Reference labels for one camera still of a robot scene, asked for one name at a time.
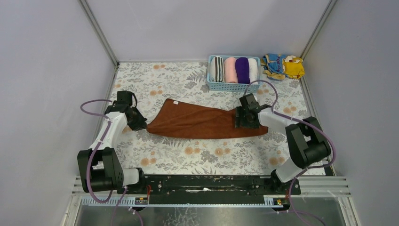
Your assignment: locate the purple towel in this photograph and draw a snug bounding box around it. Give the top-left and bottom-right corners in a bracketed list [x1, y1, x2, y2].
[235, 57, 250, 84]

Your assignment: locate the brown towel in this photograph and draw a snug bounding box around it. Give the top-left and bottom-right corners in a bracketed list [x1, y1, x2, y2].
[146, 98, 268, 139]

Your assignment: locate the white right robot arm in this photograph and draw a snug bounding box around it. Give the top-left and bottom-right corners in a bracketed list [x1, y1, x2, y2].
[235, 94, 331, 183]

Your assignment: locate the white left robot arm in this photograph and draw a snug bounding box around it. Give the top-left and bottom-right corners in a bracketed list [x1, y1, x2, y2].
[77, 91, 147, 193]

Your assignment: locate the pink rolled towel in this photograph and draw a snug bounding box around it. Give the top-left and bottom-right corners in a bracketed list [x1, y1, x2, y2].
[224, 57, 238, 83]

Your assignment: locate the light blue plastic basket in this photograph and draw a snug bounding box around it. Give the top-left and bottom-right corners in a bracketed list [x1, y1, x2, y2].
[207, 55, 263, 93]

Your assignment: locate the white rolled towel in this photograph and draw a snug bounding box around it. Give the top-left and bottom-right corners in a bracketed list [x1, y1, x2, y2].
[248, 58, 258, 84]

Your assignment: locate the striped rolled towel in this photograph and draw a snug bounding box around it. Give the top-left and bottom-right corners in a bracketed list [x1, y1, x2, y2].
[209, 56, 225, 82]

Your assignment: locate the floral patterned table mat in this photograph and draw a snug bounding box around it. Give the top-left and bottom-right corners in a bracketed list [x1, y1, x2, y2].
[88, 62, 327, 176]

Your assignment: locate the blue yellow cartoon towel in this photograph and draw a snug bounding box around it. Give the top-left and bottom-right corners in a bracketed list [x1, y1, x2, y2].
[261, 54, 305, 81]

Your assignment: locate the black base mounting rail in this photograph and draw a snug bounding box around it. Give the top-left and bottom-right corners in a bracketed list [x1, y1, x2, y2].
[127, 174, 301, 205]

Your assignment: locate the slotted cable duct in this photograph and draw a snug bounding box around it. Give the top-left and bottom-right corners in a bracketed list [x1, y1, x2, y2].
[81, 196, 284, 209]

